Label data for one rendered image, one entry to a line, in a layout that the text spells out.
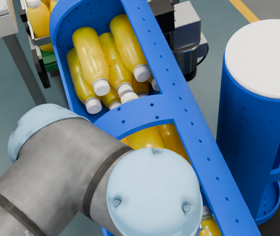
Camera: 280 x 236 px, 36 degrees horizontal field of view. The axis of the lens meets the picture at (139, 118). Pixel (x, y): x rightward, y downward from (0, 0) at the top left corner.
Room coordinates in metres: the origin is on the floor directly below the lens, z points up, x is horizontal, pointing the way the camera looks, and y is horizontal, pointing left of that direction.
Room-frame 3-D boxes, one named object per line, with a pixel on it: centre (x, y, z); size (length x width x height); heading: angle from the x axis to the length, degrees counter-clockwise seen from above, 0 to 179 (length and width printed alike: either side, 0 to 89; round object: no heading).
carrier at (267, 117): (0.74, -0.39, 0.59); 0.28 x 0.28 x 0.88
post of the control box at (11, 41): (1.13, 0.39, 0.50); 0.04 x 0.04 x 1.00; 9
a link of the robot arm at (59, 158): (0.21, 0.08, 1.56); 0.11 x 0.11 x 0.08; 45
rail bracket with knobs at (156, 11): (1.05, -0.12, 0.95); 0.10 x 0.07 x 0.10; 99
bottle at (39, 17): (1.07, 0.25, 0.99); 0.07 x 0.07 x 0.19
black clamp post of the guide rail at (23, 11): (1.16, 0.32, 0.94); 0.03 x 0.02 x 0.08; 9
